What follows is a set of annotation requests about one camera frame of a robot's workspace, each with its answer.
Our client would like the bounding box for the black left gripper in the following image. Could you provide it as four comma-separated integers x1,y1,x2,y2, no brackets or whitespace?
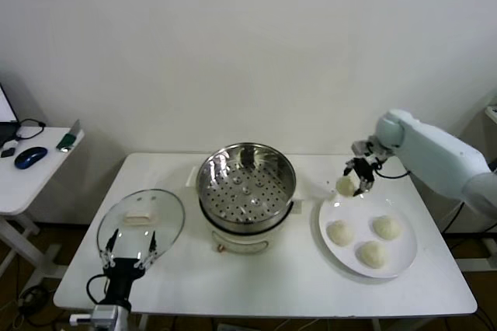
99,228,158,307

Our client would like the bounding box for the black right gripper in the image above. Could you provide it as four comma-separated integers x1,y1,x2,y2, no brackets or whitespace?
342,156,380,198

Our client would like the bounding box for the white steamed baozi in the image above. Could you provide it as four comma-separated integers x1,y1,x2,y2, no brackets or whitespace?
356,240,389,269
372,214,404,241
335,175,357,197
325,220,355,247

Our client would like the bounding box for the round glass pot lid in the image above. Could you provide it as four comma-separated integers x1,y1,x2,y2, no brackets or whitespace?
96,189,186,270

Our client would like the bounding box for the stainless steel steamer basket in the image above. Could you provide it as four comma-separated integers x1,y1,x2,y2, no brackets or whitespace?
196,143,297,225

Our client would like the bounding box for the large white plate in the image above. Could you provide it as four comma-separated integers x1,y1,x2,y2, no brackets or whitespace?
318,190,419,280

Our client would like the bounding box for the white electric cooker pot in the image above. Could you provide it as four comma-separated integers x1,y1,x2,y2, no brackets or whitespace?
186,165,308,255

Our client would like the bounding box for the white side table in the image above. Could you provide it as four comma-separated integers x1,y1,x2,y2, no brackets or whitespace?
0,125,85,289

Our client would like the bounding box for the blue computer mouse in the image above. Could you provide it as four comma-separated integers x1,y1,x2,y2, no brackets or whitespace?
14,146,49,171

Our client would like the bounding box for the black laptop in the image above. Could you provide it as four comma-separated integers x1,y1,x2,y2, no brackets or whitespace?
0,82,21,146

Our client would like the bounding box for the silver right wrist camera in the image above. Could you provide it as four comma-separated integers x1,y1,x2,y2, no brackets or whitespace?
351,139,376,157

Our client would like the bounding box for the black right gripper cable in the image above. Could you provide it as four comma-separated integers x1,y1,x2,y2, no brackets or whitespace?
372,159,413,179

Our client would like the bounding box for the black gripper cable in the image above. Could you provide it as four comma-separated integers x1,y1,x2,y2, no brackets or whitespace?
372,159,413,179
85,273,113,307

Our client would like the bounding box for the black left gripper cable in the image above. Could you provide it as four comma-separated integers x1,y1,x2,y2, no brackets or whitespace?
85,273,113,307

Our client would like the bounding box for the black wall power cable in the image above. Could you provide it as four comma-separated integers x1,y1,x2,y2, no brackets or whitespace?
442,201,467,235

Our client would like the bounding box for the white furniture leg frame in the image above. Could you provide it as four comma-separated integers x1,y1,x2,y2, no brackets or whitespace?
454,237,497,273

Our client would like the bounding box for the thin black desk cable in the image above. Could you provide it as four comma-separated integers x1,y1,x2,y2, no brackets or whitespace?
15,118,47,141

